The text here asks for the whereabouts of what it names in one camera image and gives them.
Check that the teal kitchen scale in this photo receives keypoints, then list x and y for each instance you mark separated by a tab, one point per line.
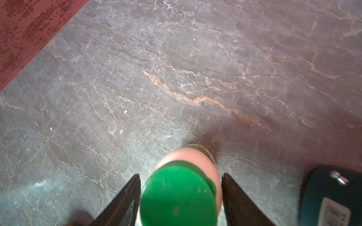
331	196

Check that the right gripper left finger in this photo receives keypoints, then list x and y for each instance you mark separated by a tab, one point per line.
123	209

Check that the green cap white pill bottle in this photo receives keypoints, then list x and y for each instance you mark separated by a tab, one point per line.
184	190

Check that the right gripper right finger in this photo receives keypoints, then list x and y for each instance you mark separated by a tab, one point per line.
239	209

